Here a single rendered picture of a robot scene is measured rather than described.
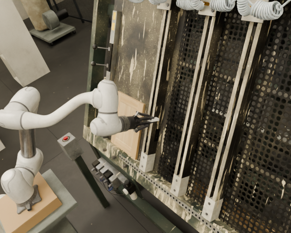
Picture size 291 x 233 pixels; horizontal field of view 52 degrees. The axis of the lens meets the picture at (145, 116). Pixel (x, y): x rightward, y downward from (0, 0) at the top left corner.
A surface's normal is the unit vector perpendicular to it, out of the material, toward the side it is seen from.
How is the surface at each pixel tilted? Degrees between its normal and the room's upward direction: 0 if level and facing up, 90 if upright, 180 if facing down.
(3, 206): 1
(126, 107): 60
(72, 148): 90
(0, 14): 90
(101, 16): 90
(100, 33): 90
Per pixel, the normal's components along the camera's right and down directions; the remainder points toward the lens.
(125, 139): -0.77, 0.11
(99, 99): -0.31, 0.17
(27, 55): 0.61, 0.36
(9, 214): -0.29, -0.75
